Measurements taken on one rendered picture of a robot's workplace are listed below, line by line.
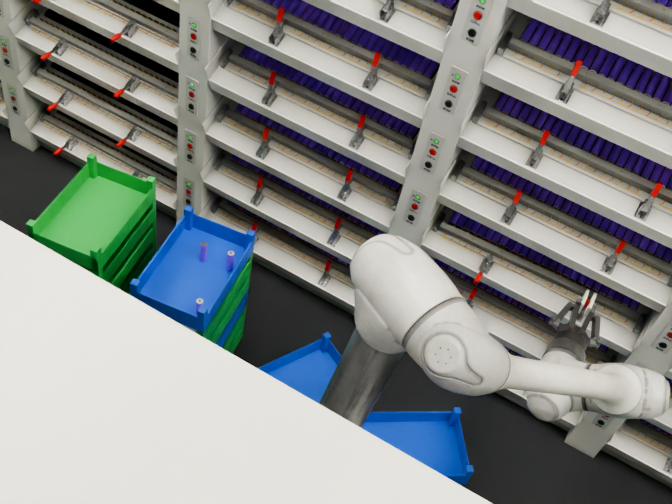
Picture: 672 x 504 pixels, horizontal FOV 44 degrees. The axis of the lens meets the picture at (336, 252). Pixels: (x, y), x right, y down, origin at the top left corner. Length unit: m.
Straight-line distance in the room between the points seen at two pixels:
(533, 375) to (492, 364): 0.25
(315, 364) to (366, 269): 1.14
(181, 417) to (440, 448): 2.06
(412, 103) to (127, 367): 1.63
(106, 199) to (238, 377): 1.93
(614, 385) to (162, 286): 1.11
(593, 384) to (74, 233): 1.35
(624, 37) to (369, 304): 0.74
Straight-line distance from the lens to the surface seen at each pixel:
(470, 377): 1.34
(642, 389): 1.83
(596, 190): 1.99
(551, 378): 1.63
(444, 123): 1.99
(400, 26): 1.93
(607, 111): 1.88
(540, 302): 2.24
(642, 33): 1.78
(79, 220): 2.32
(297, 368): 2.52
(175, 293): 2.15
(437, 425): 2.51
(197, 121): 2.44
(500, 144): 2.00
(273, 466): 0.44
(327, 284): 2.59
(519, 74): 1.89
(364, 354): 1.52
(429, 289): 1.38
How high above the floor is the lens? 2.11
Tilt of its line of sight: 49 degrees down
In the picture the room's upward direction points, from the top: 14 degrees clockwise
